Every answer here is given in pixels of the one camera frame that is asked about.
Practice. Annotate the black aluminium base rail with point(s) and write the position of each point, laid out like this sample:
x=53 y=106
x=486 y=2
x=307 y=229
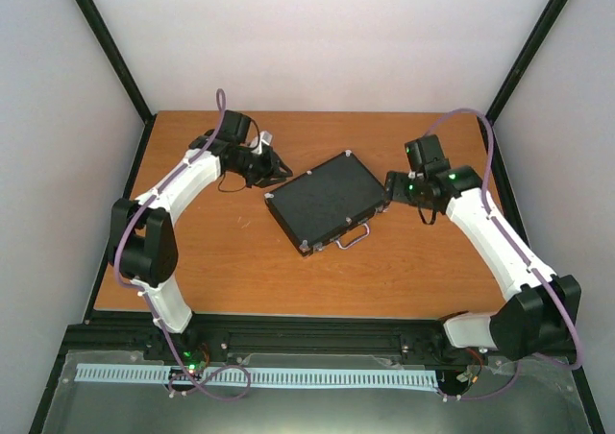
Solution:
x=223 y=338

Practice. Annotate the black poker set case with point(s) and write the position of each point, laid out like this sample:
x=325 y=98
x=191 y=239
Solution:
x=331 y=203

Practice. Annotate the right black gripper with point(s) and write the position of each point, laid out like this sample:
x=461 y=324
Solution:
x=393 y=189

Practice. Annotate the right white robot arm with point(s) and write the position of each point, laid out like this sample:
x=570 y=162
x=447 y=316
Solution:
x=540 y=306

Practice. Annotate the right black frame post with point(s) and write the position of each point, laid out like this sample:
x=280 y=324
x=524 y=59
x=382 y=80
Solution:
x=537 y=36

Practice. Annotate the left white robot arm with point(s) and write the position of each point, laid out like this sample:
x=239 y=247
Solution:
x=142 y=248

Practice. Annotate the left black frame post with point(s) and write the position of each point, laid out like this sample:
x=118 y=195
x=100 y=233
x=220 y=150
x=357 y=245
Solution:
x=100 y=30

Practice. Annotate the black frame post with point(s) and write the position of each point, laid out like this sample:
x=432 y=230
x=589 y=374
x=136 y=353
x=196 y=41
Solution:
x=537 y=36
x=100 y=30

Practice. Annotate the light blue cable duct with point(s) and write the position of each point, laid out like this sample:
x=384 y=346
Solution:
x=263 y=378

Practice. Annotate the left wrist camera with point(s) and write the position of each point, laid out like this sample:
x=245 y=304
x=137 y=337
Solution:
x=259 y=143

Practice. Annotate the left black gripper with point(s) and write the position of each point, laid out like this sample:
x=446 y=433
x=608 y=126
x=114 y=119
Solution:
x=271 y=163

